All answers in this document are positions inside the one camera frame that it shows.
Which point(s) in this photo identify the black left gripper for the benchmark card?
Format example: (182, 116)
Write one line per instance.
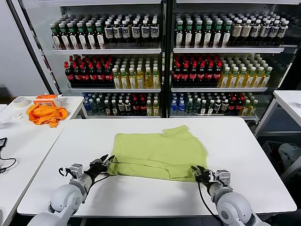
(97, 170)

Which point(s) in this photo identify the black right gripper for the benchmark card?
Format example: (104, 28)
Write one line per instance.
(207, 179)

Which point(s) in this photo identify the light green t-shirt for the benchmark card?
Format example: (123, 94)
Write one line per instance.
(152, 150)

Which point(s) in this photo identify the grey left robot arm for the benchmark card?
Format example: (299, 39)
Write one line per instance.
(68, 195)

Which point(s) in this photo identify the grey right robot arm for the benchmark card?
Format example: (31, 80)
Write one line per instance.
(235, 207)

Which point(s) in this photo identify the white cap dark bottle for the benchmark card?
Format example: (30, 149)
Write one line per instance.
(121, 108)
(114, 108)
(203, 108)
(107, 108)
(225, 107)
(127, 108)
(210, 108)
(217, 107)

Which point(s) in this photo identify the white cap green bottle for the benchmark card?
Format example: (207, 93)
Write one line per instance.
(97, 108)
(189, 107)
(196, 107)

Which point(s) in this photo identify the blue water bottle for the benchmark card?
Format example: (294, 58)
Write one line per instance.
(87, 108)
(181, 108)
(174, 108)

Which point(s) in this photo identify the red cap cola bottle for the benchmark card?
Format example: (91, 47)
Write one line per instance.
(201, 75)
(84, 76)
(232, 107)
(135, 107)
(77, 75)
(209, 75)
(69, 75)
(100, 76)
(217, 75)
(92, 76)
(108, 75)
(239, 107)
(142, 107)
(185, 75)
(176, 75)
(193, 75)

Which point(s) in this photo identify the yellow juice bottle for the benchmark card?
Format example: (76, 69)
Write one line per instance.
(124, 81)
(253, 108)
(224, 81)
(250, 81)
(116, 81)
(258, 81)
(246, 108)
(148, 80)
(232, 81)
(241, 81)
(156, 108)
(132, 81)
(140, 81)
(266, 80)
(156, 80)
(149, 108)

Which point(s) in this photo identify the dark plastic crate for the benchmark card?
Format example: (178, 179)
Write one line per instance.
(270, 150)

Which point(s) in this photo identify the crumpled orange cloth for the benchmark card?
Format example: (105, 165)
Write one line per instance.
(47, 115)

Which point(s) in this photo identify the white side table with clutter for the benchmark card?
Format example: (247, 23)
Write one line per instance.
(28, 146)

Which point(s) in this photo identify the orange and white box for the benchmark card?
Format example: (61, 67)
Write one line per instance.
(45, 100)

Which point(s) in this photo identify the grey white garment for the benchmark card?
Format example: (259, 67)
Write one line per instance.
(289, 155)

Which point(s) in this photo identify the small white crumpled object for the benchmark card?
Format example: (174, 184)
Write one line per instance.
(17, 116)

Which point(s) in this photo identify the beige masking tape roll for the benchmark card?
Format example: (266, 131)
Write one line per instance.
(21, 105)

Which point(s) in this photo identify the black flat device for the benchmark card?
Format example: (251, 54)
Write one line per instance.
(2, 142)

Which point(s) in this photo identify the beverage shelf unit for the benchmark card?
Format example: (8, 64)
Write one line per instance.
(223, 50)
(105, 51)

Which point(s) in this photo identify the empty white side table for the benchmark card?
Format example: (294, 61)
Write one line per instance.
(289, 101)

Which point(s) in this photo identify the green cap dark tea bottle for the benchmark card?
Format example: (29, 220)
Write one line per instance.
(188, 35)
(56, 38)
(179, 35)
(208, 35)
(226, 35)
(65, 38)
(198, 35)
(91, 38)
(82, 38)
(100, 38)
(74, 38)
(217, 35)

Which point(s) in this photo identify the white cap blue label bottle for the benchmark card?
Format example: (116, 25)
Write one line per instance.
(264, 31)
(154, 32)
(117, 32)
(274, 31)
(108, 32)
(282, 31)
(145, 32)
(255, 31)
(136, 32)
(126, 32)

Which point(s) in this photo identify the white cap beige label bottle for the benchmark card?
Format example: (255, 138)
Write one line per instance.
(246, 31)
(236, 31)

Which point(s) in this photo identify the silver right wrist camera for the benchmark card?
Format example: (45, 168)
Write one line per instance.
(223, 176)

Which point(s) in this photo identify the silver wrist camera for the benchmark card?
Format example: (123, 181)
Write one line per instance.
(223, 176)
(76, 170)

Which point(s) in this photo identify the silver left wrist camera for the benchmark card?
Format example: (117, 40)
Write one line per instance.
(76, 170)

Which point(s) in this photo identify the black slanted frame post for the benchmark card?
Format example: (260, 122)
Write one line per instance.
(32, 47)

